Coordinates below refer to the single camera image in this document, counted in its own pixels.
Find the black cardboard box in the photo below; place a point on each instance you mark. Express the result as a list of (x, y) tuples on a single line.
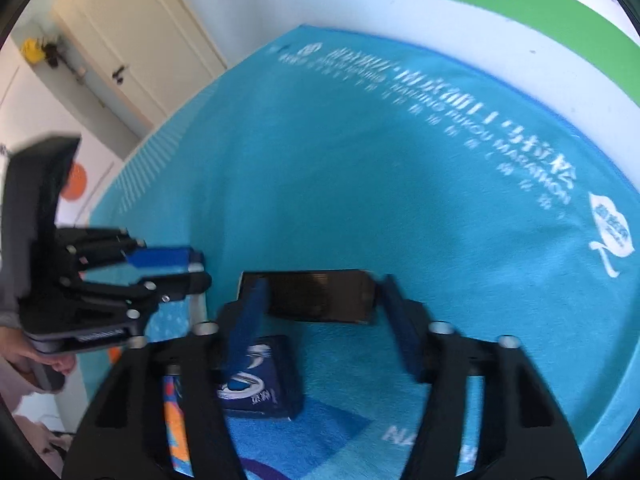
[(310, 295)]

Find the orange round sticker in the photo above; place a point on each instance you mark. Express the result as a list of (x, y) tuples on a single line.
[(75, 180)]

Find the cream door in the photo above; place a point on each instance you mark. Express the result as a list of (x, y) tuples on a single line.
[(145, 35)]

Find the yellow hanging item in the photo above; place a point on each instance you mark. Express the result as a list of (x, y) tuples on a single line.
[(31, 50)]

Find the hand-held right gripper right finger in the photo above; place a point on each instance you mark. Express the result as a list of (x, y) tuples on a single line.
[(400, 330)]

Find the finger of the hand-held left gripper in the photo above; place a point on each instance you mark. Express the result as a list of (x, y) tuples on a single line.
[(160, 258), (150, 292)]

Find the navy box with silver swirl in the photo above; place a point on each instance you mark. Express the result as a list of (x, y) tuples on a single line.
[(270, 385)]

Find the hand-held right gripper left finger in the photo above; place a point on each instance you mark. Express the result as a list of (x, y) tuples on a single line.
[(247, 320)]

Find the person's left hand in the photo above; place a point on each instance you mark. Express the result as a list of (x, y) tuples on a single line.
[(15, 350)]

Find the blue printed towel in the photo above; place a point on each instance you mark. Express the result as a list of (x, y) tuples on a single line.
[(400, 185)]

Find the green striped wall poster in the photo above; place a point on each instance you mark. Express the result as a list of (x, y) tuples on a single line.
[(525, 0)]

